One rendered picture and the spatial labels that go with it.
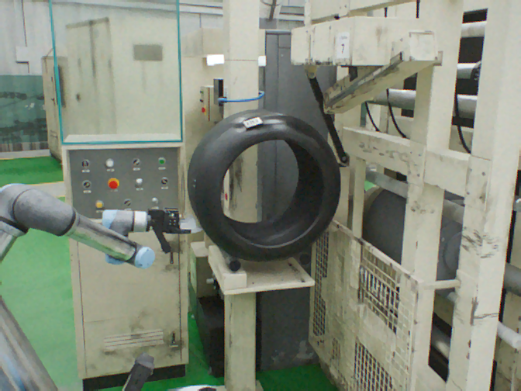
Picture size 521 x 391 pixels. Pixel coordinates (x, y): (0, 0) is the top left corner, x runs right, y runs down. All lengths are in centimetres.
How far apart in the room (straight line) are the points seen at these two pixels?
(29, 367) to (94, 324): 173
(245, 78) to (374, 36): 69
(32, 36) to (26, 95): 107
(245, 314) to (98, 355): 81
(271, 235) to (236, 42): 82
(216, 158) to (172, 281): 104
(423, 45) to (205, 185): 84
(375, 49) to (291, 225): 86
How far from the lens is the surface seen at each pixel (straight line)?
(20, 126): 1085
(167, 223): 193
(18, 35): 1086
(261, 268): 220
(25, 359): 106
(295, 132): 187
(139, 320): 278
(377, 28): 173
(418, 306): 170
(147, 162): 257
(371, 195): 272
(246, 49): 222
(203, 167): 184
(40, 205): 163
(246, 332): 253
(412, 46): 168
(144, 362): 91
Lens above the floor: 163
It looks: 14 degrees down
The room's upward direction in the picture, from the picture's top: 1 degrees clockwise
